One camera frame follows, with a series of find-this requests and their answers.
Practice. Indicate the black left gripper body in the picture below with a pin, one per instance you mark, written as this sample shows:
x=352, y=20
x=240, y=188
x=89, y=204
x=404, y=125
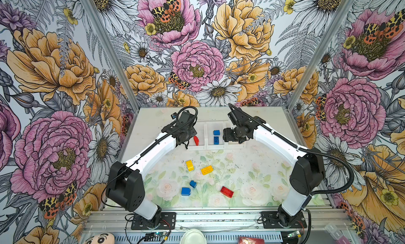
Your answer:
x=191, y=133

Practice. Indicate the yellow lego small centre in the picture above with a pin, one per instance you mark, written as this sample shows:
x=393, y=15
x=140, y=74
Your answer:
x=189, y=165

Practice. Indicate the cartoon face toy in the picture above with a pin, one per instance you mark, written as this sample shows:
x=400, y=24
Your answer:
x=102, y=238

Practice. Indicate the clear plastic bottle pink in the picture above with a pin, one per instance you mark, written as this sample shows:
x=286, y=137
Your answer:
x=337, y=234

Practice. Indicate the blue lego lower left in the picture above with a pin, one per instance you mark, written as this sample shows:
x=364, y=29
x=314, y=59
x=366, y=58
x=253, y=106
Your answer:
x=185, y=191

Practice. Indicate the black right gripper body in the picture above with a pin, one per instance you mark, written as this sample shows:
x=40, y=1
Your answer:
x=234, y=135

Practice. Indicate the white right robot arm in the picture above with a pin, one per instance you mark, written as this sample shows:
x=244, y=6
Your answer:
x=308, y=166

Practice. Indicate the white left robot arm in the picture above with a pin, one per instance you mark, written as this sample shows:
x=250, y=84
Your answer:
x=125, y=185

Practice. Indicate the green circuit board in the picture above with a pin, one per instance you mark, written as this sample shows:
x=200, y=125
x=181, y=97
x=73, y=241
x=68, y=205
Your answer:
x=294, y=234
x=154, y=236

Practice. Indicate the red packet at bottom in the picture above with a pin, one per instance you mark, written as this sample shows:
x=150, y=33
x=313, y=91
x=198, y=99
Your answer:
x=249, y=240

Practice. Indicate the white round cup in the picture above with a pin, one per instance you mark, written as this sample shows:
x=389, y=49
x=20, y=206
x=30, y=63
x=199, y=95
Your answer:
x=193, y=236

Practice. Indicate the green circuit board left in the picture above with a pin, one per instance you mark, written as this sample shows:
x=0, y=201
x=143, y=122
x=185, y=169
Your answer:
x=154, y=236

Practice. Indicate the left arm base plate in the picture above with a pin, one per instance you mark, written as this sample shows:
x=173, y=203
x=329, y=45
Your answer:
x=166, y=222

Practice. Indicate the green circuit board right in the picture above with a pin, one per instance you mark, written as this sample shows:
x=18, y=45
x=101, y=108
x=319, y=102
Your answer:
x=294, y=234

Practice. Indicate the red lego long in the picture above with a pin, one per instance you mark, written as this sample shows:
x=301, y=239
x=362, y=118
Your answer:
x=227, y=192

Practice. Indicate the yellow lego long centre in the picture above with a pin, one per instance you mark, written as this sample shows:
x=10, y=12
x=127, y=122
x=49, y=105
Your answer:
x=207, y=170

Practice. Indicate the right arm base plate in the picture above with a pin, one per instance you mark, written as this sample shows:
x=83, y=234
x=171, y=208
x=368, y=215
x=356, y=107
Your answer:
x=276, y=220

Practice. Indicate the white three-compartment tray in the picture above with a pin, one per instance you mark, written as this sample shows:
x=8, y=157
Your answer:
x=206, y=137

